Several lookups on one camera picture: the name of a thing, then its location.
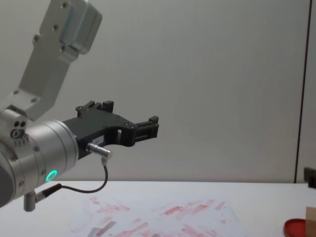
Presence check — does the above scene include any small wooden stamp block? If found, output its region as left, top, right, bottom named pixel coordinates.
left=305, top=206, right=316, bottom=237

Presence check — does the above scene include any round red ink dish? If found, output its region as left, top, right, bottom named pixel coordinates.
left=283, top=217, right=308, bottom=237

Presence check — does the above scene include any thin dark cable silver plug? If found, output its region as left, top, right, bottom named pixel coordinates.
left=23, top=142, right=114, bottom=212

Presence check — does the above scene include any white paper with red marks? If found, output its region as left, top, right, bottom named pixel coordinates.
left=69, top=195, right=238, bottom=237

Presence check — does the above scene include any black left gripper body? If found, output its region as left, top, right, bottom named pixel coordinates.
left=61, top=109, right=136, bottom=161

